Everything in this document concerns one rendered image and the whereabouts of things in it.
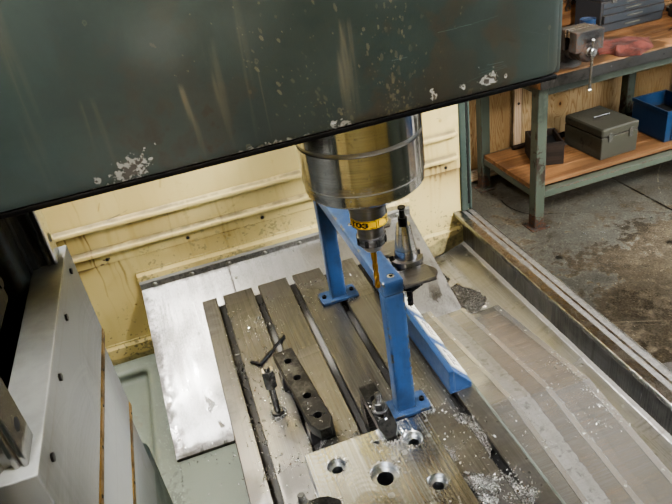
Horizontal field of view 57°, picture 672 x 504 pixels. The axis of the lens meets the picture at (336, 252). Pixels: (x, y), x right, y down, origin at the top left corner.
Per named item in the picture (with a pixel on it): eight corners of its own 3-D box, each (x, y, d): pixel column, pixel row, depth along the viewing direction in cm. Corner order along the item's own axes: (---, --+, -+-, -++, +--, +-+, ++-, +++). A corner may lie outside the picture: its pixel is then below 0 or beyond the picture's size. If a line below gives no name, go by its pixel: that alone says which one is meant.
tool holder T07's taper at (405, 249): (391, 252, 118) (387, 221, 114) (413, 246, 118) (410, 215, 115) (398, 263, 114) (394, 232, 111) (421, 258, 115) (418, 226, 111)
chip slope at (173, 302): (414, 271, 219) (409, 206, 205) (526, 403, 161) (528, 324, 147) (163, 348, 202) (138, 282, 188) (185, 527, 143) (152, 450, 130)
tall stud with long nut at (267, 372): (282, 406, 133) (271, 360, 126) (285, 415, 130) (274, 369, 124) (270, 410, 132) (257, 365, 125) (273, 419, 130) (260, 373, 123)
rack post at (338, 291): (352, 285, 167) (337, 186, 152) (359, 296, 163) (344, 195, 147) (317, 296, 165) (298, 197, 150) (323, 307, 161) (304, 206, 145)
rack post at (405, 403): (421, 392, 131) (410, 275, 115) (432, 409, 126) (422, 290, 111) (377, 407, 129) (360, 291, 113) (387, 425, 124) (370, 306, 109)
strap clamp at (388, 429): (379, 421, 125) (371, 365, 118) (405, 470, 114) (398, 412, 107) (364, 426, 125) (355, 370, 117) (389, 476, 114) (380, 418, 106)
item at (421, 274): (430, 264, 115) (429, 261, 115) (442, 278, 111) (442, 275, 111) (395, 275, 114) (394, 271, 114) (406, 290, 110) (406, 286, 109)
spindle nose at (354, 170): (286, 179, 85) (269, 94, 79) (388, 147, 90) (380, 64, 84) (334, 225, 73) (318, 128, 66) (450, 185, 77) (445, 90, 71)
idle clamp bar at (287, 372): (297, 368, 142) (292, 346, 139) (341, 446, 122) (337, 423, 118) (276, 376, 141) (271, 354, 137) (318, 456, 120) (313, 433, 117)
